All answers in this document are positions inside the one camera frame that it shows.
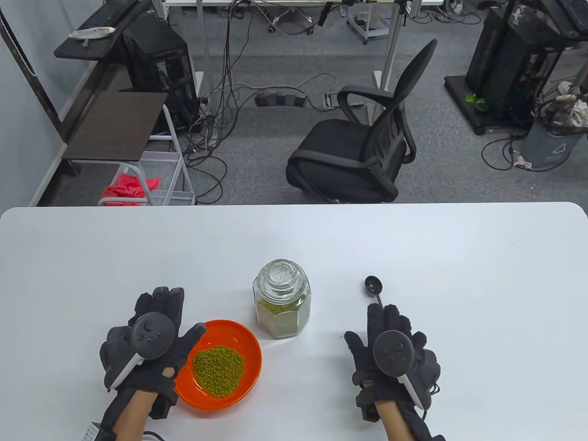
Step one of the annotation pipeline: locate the person's right hand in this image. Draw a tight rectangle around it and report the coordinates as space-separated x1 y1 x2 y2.
345 303 441 409

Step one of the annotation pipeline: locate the person's left hand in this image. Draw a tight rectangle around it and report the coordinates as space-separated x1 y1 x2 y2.
100 287 207 406

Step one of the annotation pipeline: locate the pile of mung beans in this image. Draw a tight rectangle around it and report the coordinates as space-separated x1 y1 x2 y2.
256 299 307 338
193 347 245 398

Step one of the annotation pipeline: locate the black measuring scoop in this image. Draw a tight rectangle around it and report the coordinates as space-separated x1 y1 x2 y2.
365 276 384 307

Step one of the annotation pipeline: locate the orange bowl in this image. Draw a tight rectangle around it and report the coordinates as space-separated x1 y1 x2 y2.
175 320 263 411

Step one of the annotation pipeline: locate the glass jar lid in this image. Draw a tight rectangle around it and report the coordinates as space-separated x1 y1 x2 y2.
257 260 307 301

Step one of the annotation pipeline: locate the person's left forearm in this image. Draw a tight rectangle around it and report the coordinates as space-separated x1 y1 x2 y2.
110 390 154 441

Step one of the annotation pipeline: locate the person's right forearm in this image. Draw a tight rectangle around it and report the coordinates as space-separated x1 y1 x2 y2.
374 401 416 441

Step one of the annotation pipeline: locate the black and white controller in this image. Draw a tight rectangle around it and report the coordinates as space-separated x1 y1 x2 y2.
373 330 432 409
110 312 178 389

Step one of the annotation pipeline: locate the clear glass jar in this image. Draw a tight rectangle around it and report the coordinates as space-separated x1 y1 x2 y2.
252 276 312 339

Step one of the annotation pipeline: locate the red cloth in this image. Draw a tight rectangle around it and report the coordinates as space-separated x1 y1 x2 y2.
102 172 162 206

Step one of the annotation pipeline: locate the black office chair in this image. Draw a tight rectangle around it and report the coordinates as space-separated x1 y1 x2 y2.
286 39 438 204

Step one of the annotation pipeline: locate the dark wooden side table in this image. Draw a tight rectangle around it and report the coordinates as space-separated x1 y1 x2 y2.
62 91 168 162

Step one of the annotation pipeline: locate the black power strip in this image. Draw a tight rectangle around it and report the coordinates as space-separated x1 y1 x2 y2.
255 90 307 108

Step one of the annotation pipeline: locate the grey trash bin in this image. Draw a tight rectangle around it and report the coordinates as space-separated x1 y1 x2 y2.
520 99 588 168

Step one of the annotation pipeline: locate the black rolling platform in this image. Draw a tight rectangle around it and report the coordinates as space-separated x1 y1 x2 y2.
444 75 536 136

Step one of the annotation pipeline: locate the black computer tower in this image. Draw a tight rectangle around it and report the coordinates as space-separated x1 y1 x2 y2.
465 0 568 120
120 18 199 134

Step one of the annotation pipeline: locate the white rolling stand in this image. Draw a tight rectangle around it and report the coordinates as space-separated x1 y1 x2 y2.
345 2 391 45

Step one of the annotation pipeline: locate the black shelf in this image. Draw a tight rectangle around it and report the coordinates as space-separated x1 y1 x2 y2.
537 0 588 41
54 9 152 61

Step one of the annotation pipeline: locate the white packet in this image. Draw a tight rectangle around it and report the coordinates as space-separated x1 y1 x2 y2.
69 26 117 39

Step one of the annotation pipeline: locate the black keyboard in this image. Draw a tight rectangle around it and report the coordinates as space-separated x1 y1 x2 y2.
78 0 138 29

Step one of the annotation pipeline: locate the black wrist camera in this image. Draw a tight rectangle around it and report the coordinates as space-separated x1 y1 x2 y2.
356 388 379 422
149 393 171 419

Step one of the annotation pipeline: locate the white wire basket cart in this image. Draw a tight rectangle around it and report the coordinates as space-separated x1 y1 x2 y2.
97 103 197 206

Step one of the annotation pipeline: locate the black wall post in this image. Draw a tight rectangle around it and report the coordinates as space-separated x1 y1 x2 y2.
0 7 81 177

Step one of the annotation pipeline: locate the bundle of black cables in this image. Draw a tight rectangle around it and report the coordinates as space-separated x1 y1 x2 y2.
181 0 258 205

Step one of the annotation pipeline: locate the white desk frame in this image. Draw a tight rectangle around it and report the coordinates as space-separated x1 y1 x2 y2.
152 0 444 124

